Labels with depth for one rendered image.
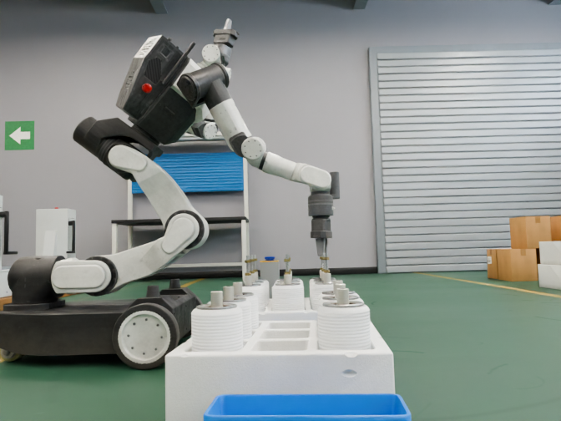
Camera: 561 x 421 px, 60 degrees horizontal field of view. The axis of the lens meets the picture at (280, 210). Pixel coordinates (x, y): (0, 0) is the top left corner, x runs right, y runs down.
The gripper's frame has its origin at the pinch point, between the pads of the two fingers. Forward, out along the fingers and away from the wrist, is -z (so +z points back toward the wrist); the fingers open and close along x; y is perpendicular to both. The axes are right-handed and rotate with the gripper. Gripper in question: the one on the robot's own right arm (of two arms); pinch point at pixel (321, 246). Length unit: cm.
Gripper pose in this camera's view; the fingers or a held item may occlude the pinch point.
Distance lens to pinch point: 171.3
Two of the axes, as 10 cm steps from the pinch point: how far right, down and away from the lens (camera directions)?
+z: -0.3, -10.0, 0.8
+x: -3.4, -0.7, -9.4
